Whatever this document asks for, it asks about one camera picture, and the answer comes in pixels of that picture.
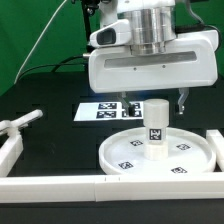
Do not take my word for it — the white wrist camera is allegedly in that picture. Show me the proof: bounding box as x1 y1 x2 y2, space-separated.
90 19 132 48

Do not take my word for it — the black camera stand pole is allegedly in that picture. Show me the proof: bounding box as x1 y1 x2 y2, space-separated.
71 0 101 76

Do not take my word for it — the white cable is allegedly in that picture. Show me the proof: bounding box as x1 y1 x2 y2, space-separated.
13 0 69 85

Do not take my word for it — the white round table top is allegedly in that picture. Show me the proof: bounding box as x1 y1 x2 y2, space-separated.
98 127 216 176

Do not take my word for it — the white rod part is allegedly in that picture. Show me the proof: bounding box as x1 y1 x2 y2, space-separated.
0 109 43 136

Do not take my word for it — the black cable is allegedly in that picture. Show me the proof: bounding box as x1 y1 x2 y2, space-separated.
16 55 88 83

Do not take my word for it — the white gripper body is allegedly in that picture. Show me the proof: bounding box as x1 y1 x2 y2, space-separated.
89 30 218 93

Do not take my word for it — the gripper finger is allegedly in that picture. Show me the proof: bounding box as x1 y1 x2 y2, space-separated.
177 87 189 115
120 92 130 117

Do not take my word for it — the white front frame bar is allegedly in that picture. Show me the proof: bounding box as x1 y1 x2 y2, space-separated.
0 172 224 203

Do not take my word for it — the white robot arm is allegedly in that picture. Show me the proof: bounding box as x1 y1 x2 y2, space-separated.
88 0 221 112

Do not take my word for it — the white left frame bar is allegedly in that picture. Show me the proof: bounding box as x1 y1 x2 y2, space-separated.
0 135 23 178

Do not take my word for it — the white paper marker sheet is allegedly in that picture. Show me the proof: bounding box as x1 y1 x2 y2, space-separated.
74 101 143 121

